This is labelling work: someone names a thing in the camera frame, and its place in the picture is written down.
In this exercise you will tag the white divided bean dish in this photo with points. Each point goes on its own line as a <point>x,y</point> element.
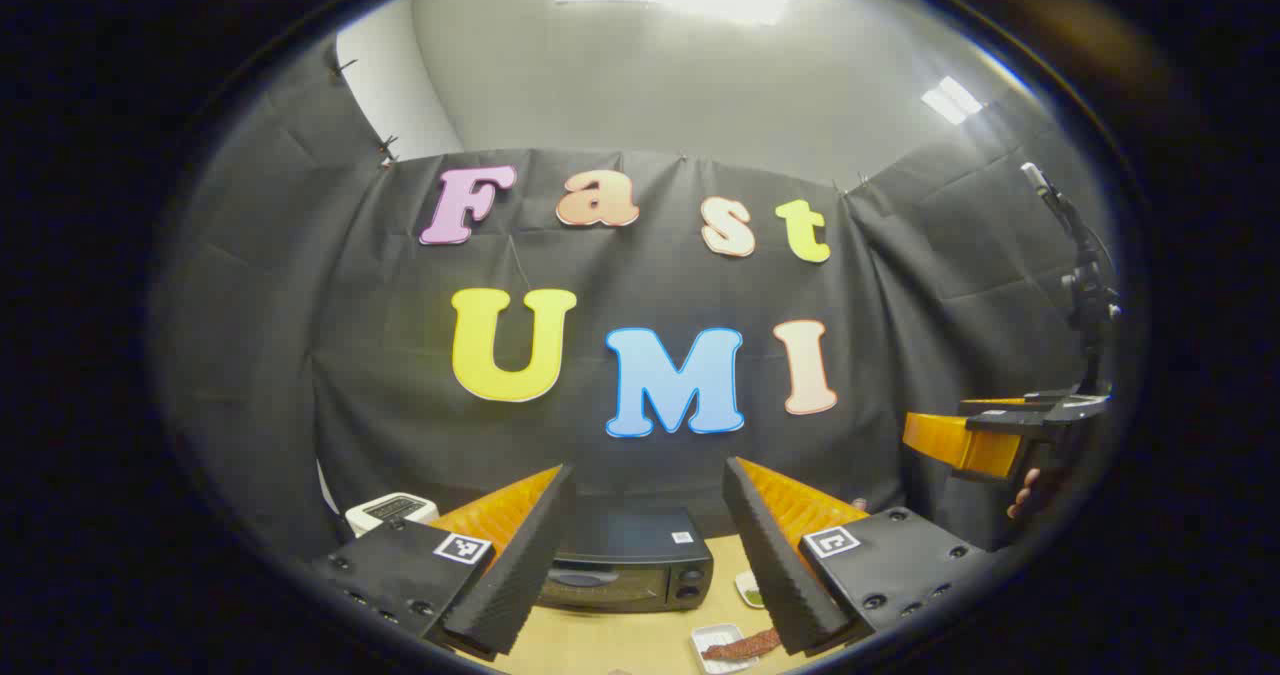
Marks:
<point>750,590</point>

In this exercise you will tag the red-brown meat piece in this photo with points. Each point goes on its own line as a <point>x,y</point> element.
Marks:
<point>745,645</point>

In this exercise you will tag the white toaster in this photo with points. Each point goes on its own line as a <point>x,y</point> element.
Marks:
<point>390,510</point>

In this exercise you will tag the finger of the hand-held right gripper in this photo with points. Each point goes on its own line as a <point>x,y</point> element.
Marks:
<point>950,440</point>

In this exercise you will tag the black backdrop cloth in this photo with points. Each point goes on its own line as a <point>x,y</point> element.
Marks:
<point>640,285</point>

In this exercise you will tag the white rectangular tray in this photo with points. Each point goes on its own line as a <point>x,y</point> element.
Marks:
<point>712,637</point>

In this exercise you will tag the black electric oven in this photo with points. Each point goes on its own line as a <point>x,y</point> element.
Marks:
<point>630,555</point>

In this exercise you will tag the small ceiling light panel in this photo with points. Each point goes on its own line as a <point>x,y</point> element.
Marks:
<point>952,100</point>

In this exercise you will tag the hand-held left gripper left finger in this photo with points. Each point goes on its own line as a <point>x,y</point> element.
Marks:
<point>520,565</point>

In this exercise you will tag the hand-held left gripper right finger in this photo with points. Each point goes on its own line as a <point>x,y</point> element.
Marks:
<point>775,565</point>

